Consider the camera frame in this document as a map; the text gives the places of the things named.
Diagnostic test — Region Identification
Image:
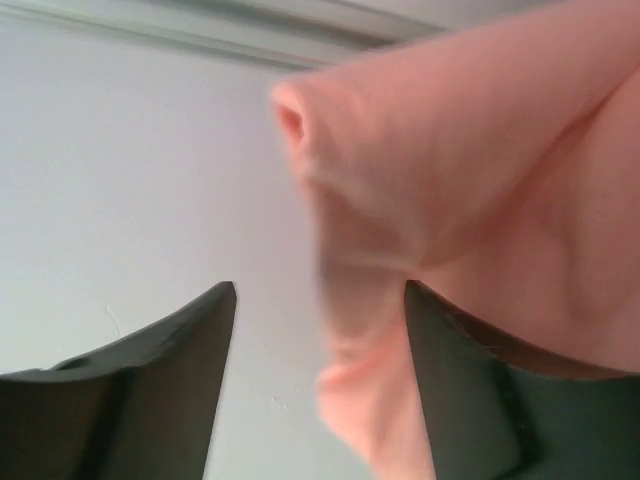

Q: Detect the aluminium frame rail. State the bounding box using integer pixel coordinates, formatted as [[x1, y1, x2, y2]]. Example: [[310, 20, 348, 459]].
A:
[[0, 0, 446, 71]]

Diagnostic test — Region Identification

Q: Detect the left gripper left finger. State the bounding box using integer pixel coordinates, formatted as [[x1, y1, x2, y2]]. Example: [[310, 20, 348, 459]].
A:
[[1, 282, 236, 480]]

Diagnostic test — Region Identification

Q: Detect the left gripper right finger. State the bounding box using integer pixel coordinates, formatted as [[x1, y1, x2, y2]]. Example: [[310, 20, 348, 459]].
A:
[[404, 282, 639, 479]]

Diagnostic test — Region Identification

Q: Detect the pink t shirt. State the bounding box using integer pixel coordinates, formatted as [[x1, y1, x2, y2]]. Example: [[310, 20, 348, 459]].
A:
[[274, 1, 639, 479]]

